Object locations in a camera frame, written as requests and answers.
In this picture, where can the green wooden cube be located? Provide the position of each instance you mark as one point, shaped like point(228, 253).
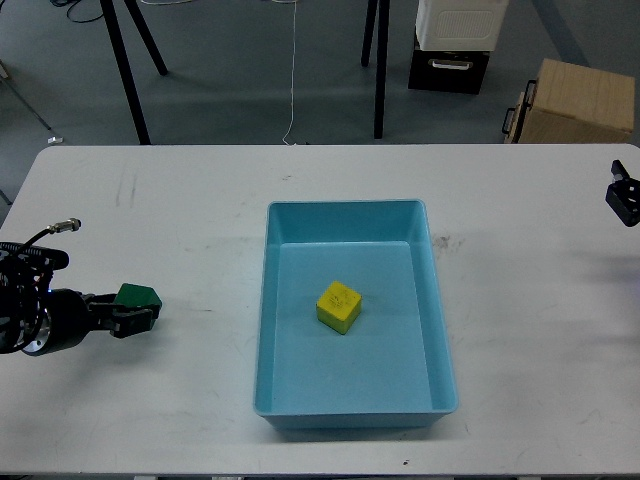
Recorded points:
point(133, 295)

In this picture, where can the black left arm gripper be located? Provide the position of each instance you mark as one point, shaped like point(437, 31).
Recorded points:
point(68, 319)

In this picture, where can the wooden crate with black handles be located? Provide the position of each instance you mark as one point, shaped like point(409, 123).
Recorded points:
point(567, 103)

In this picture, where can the yellow wooden cube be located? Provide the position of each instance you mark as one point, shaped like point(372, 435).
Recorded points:
point(338, 307)

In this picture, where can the light blue plastic bin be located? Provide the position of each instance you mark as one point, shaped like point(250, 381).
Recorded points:
point(352, 332)

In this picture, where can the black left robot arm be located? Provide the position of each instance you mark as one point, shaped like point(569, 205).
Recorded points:
point(37, 319)

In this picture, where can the black storage box with handle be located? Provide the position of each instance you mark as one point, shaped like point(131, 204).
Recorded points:
point(448, 71)

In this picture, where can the black slanted table leg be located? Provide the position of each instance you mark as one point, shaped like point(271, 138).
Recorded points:
point(146, 36)

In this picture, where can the black slanted leg center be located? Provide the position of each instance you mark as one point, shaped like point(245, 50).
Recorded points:
point(370, 20)

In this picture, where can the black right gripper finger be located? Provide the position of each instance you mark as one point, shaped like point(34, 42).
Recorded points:
point(622, 195)

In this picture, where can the black table leg center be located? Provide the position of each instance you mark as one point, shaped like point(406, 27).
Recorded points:
point(383, 16)

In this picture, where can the black table leg far left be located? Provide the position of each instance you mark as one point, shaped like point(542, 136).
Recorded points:
point(123, 65)

